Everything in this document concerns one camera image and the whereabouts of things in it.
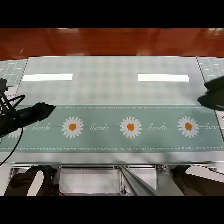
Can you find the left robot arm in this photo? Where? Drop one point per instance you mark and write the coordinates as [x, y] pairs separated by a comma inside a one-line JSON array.
[[30, 115]]

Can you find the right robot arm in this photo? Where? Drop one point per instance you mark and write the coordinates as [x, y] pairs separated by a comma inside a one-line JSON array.
[[213, 98]]

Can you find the silver frame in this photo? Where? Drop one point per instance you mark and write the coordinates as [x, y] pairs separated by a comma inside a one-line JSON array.
[[140, 181]]

